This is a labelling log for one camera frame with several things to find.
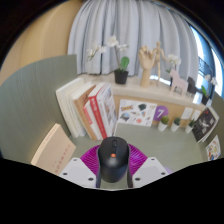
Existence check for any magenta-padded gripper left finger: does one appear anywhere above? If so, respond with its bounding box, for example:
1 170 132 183
58 143 101 189

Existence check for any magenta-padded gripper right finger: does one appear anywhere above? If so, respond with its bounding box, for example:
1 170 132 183
126 143 169 189

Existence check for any black computer mouse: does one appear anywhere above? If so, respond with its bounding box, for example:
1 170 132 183
96 136 131 184

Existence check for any beige paperback book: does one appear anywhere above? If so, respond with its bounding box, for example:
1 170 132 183
30 123 77 176

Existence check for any small plant in white pot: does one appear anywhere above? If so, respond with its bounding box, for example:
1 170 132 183
157 115 170 132
184 119 197 134
170 117 182 133

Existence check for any small red-spined book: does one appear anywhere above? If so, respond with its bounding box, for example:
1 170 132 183
82 99 104 141

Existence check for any purple round number sign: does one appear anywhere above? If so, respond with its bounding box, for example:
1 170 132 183
153 105 170 125

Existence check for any white sticker collage card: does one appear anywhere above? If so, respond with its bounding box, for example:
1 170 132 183
117 98 158 128

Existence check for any brown kraft book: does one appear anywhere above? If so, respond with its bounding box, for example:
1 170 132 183
70 81 98 141

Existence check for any thick white book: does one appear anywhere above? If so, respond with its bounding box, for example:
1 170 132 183
55 77 86 139

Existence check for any colourful sticker sheet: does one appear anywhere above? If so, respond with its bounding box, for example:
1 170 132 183
205 134 222 162

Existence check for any black cover magazine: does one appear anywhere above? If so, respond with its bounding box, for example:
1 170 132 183
191 107 218 144

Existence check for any white orchid in dark pot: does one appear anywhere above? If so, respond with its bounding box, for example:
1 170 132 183
199 73 218 106
165 53 183 75

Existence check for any pink wooden horse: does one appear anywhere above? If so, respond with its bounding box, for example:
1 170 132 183
168 68 189 96

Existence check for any black wooden horse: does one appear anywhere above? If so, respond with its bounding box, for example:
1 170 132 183
186 76 198 95

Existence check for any white orchid in black pot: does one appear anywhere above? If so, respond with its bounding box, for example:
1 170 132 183
85 35 130 85

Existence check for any wooden hand model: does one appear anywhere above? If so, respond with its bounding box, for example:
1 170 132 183
138 45 157 88

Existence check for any wooden artist mannequin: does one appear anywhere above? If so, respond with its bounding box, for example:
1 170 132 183
152 40 169 84

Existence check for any grey pleated curtain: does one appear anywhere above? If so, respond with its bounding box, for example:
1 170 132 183
67 0 204 79

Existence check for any white wall socket plate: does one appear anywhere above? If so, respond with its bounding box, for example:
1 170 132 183
180 107 194 120
191 109 202 122

